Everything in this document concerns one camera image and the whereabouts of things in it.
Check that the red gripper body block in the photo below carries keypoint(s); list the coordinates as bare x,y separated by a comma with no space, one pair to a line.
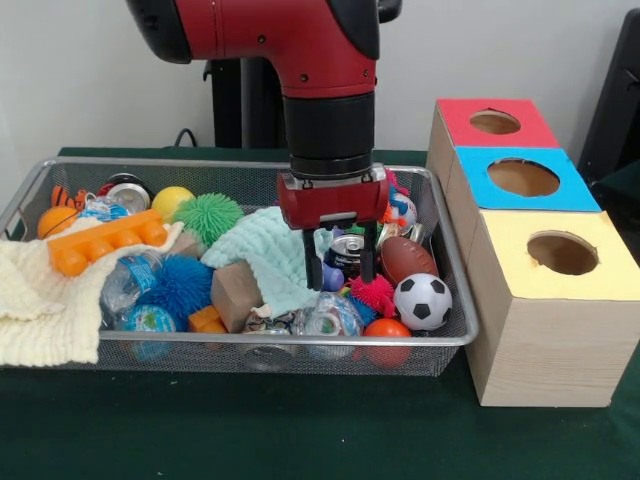
335,202

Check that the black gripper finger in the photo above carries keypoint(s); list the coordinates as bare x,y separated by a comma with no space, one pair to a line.
368,255
314,260

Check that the black drink can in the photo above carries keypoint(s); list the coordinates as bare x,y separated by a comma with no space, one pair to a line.
345,255

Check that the mint green cloth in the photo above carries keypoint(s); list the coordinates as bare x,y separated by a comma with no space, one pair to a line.
270,250

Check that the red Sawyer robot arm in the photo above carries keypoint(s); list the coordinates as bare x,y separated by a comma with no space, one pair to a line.
300,45

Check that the shallow mesh bin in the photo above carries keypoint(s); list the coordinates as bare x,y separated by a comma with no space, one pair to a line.
300,357

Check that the wooden box with three holes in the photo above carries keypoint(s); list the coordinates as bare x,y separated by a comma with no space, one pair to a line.
550,350

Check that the brown toy football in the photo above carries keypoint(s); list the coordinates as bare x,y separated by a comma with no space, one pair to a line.
407,260

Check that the black and white soccer ball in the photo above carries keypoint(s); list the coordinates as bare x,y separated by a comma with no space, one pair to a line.
422,300

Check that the plain wooden block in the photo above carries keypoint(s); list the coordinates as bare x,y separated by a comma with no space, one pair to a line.
235,295

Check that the green spiky ball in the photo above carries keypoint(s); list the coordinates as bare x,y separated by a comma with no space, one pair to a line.
210,215

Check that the blue spiky ball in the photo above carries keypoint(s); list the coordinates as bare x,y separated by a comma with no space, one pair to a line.
175,290

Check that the yellow ball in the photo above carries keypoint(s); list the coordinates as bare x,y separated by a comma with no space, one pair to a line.
170,202

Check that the dark green tablecloth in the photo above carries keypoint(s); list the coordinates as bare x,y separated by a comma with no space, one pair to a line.
622,182
250,435

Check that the orange toy brick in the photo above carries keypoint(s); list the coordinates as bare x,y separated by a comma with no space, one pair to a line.
100,240

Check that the small orange basketball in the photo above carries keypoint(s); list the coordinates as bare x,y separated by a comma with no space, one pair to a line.
55,222

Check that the cream knitted cloth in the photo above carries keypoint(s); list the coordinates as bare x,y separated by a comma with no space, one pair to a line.
40,300

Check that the black upright bar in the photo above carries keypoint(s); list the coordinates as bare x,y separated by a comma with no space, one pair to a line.
615,100

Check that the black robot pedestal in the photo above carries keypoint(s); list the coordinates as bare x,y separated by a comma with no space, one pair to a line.
227,110

